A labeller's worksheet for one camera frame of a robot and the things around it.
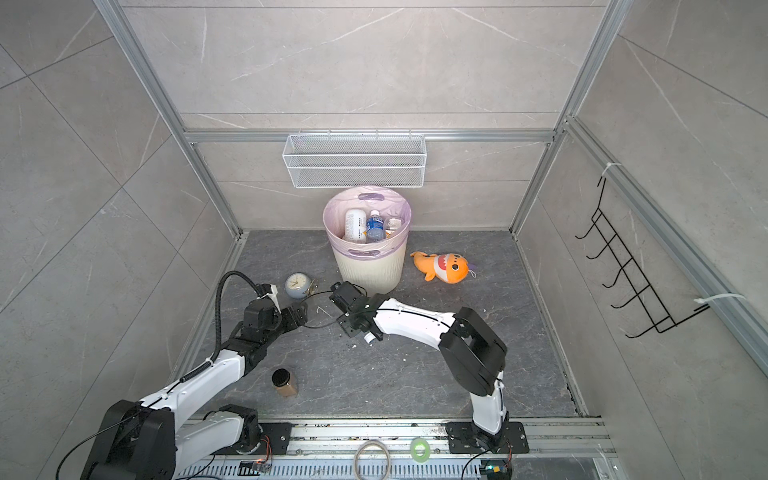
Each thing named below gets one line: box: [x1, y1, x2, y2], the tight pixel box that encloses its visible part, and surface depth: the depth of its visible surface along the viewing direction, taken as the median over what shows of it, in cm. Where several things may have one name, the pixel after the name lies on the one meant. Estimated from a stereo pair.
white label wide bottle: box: [344, 208, 367, 243], surface depth 91 cm
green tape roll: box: [410, 437, 431, 463], surface depth 73 cm
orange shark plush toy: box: [410, 251, 469, 284], surface depth 102 cm
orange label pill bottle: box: [385, 218, 402, 239], surface depth 92 cm
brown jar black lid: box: [271, 368, 296, 397], surface depth 76 cm
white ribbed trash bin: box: [323, 186, 412, 296], surface depth 92 cm
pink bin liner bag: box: [322, 185, 412, 261], surface depth 92 cm
